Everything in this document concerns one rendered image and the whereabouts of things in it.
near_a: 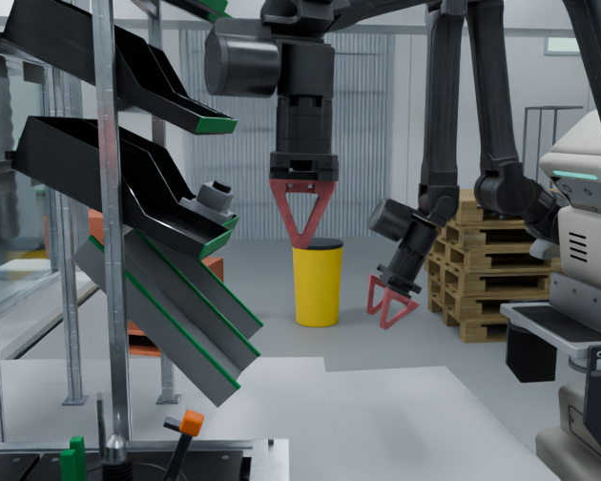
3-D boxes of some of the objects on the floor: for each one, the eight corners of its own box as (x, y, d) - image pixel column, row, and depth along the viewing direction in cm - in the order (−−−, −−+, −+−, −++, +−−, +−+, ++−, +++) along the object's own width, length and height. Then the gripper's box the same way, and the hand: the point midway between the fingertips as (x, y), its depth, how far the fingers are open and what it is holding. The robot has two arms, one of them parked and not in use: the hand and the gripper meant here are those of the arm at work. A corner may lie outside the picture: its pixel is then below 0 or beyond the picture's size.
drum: (297, 329, 445) (297, 247, 435) (288, 315, 480) (287, 238, 470) (348, 326, 451) (349, 245, 441) (336, 312, 486) (336, 237, 477)
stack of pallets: (579, 303, 514) (588, 187, 499) (648, 338, 428) (660, 199, 412) (420, 306, 503) (424, 188, 488) (457, 344, 417) (463, 201, 401)
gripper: (342, 94, 61) (336, 258, 63) (335, 100, 71) (329, 241, 73) (269, 93, 61) (265, 256, 63) (272, 98, 71) (269, 240, 73)
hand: (300, 240), depth 68 cm, fingers closed
